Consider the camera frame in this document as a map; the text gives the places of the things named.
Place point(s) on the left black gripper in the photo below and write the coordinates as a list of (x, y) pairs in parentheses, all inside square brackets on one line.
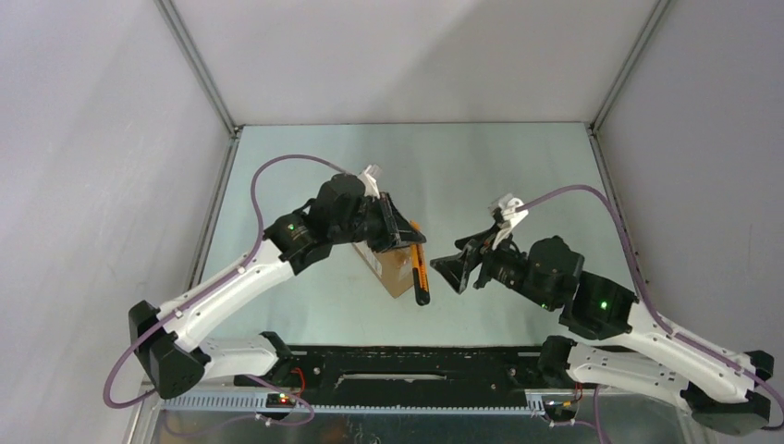
[(396, 231)]

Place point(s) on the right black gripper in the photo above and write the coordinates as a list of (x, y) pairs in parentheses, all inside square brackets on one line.
[(455, 268)]

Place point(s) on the brown cardboard express box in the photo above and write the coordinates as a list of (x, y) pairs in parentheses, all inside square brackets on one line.
[(393, 269)]

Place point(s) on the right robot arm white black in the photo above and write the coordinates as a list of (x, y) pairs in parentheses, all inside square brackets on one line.
[(613, 338)]

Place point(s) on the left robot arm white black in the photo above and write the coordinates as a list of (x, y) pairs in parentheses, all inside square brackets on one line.
[(172, 342)]

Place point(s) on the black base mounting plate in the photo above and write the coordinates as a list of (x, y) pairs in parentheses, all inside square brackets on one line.
[(414, 376)]

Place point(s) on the right controller board with leds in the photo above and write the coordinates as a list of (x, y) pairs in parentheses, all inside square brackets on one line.
[(561, 412)]

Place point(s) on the controller board with leds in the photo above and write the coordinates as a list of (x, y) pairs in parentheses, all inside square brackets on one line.
[(561, 412), (279, 401)]

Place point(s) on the left controller board with leds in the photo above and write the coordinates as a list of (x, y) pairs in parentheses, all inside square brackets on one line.
[(279, 401)]

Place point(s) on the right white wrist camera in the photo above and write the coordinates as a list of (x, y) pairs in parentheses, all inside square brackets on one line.
[(508, 212)]

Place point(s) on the grey slotted cable duct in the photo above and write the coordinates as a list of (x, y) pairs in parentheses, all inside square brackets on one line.
[(253, 402)]

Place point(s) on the right aluminium frame post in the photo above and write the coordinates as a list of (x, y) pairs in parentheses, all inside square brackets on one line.
[(630, 61)]

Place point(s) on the aluminium frame post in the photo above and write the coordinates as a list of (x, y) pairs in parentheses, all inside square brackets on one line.
[(630, 61), (193, 57)]

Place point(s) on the left aluminium frame post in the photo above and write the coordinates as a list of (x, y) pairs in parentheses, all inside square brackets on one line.
[(193, 57)]

